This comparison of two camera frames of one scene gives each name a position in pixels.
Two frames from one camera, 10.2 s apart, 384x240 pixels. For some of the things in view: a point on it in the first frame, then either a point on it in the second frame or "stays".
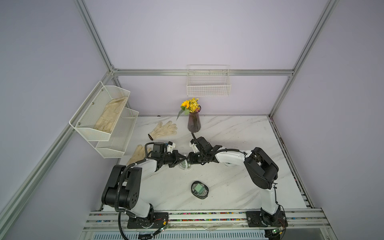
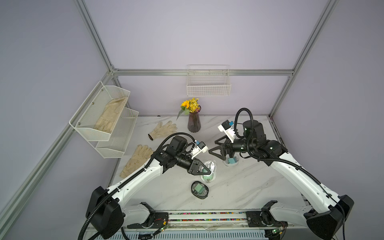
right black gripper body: [197, 158] → [240, 146]
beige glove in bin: [110, 115] stays
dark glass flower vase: [194, 122] stays
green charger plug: [199, 188] stays
